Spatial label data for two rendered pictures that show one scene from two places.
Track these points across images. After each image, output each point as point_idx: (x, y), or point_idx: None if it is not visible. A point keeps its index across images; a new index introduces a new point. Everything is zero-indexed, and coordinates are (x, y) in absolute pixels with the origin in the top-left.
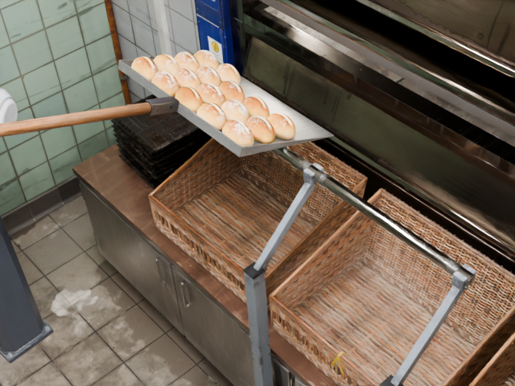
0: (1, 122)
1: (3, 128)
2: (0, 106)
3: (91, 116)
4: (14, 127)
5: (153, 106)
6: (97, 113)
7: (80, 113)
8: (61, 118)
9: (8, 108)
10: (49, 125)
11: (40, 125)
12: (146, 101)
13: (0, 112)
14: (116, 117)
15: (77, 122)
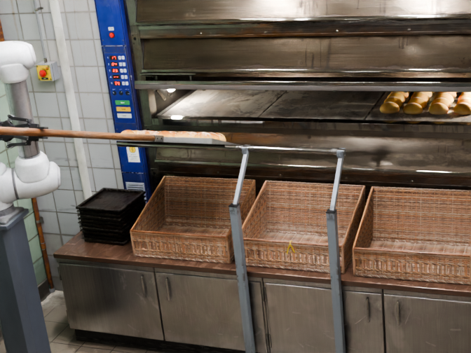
0: (59, 176)
1: (110, 133)
2: (57, 167)
3: (136, 135)
4: (113, 134)
5: (155, 136)
6: (137, 134)
7: (132, 134)
8: (127, 134)
9: (59, 169)
10: (124, 136)
11: (121, 135)
12: (150, 134)
13: (58, 171)
14: (144, 139)
15: (132, 137)
